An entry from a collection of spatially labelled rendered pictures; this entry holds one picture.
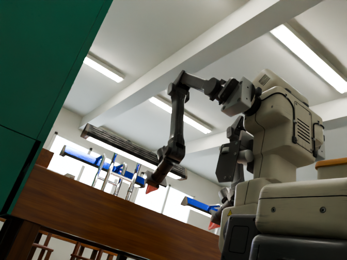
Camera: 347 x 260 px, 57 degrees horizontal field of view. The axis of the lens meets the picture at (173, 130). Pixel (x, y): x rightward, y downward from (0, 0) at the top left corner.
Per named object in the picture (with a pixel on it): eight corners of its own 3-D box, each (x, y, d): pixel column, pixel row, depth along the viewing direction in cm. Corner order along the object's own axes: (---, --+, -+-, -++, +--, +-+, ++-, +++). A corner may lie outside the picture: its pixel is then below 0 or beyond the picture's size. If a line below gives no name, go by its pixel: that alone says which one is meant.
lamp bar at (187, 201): (247, 229, 262) (249, 221, 265) (185, 204, 239) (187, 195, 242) (240, 229, 269) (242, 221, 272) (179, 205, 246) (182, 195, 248)
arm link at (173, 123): (173, 79, 159) (190, 88, 163) (167, 86, 163) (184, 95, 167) (168, 150, 132) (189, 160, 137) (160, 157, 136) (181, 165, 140)
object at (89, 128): (187, 179, 179) (190, 167, 182) (83, 133, 156) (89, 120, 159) (179, 181, 186) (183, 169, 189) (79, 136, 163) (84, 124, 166)
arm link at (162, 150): (169, 148, 134) (186, 155, 137) (164, 133, 143) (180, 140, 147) (154, 168, 138) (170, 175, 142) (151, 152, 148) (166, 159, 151)
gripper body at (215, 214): (208, 211, 165) (217, 201, 162) (223, 217, 169) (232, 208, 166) (211, 220, 159) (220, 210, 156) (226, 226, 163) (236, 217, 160)
